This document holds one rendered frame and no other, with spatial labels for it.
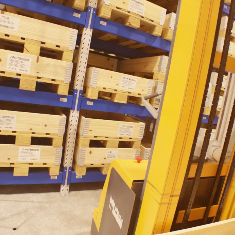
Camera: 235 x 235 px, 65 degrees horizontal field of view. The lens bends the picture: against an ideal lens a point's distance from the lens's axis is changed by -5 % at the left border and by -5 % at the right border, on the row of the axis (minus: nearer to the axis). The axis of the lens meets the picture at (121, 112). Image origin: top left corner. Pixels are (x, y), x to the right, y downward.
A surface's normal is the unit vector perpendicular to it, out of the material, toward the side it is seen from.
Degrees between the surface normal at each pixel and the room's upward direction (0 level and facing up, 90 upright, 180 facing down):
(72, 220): 0
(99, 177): 90
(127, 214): 90
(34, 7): 90
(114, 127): 90
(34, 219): 0
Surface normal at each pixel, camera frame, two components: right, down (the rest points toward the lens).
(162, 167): -0.91, -0.11
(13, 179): 0.43, 0.18
